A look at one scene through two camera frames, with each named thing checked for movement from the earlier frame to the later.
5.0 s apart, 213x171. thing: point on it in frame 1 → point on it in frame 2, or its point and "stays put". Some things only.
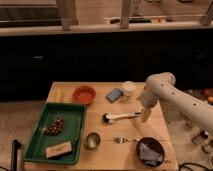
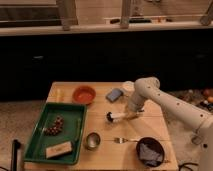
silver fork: [120, 140] stays put
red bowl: [84, 95] stays put
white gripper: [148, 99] → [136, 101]
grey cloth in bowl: [148, 156] stays put
